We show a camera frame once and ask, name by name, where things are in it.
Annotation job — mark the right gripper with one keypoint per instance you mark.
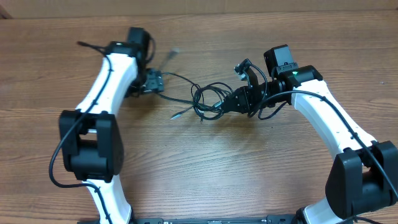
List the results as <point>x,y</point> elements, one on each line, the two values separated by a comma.
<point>247,100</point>

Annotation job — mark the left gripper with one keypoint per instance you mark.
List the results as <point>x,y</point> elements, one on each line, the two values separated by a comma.
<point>154,83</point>

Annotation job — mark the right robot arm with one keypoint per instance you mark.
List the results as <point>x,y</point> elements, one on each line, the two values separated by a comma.
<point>363,177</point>

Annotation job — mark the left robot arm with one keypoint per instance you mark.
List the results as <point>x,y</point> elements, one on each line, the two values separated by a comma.
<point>90,141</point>

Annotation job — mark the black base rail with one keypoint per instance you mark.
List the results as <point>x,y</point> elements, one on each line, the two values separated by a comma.
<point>214,221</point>

